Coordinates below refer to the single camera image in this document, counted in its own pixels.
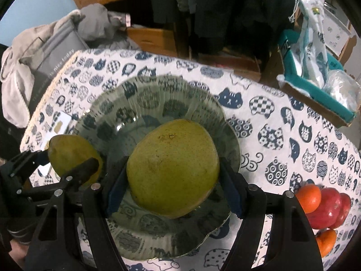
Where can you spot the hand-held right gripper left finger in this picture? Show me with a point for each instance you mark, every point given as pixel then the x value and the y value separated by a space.
pixel 115 193

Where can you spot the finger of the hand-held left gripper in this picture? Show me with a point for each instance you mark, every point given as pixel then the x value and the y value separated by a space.
pixel 84 170
pixel 42 158

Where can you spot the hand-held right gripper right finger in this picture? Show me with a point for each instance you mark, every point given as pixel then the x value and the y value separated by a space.
pixel 233 194

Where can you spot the small green pear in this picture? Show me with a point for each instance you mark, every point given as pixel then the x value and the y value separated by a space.
pixel 70 152

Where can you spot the large green pear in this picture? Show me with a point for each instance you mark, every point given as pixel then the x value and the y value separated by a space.
pixel 172 166

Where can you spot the orange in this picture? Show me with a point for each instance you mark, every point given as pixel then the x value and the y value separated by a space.
pixel 327 241
pixel 308 200

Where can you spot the clear glass plate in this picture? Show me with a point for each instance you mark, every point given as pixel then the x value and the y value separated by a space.
pixel 158 101

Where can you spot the person's left forearm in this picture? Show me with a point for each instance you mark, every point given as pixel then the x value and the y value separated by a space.
pixel 17 248

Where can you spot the white paper card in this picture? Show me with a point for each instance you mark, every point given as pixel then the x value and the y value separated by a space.
pixel 63 121

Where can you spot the cat print tablecloth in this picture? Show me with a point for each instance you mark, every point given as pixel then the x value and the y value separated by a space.
pixel 282 135

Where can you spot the beige hooded jacket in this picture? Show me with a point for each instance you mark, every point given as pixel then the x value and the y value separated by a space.
pixel 17 70

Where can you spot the red apple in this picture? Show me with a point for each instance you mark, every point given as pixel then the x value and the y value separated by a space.
pixel 345 209
pixel 324 210

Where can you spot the grey fabric bag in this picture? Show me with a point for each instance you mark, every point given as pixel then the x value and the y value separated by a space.
pixel 59 53

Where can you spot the teal cardboard box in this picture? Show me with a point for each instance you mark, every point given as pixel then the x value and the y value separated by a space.
pixel 293 76

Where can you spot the grey crumpled garment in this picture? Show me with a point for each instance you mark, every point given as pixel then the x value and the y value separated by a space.
pixel 101 25

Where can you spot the wooden drawer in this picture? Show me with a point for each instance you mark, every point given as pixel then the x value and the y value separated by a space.
pixel 152 41

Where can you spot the clear plastic bag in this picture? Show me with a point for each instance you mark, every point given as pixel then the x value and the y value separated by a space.
pixel 342 89

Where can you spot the white printed plastic bag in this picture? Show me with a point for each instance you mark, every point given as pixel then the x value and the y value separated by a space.
pixel 310 42

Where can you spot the dark hanging clothes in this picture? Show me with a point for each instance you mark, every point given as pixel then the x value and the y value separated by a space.
pixel 225 8

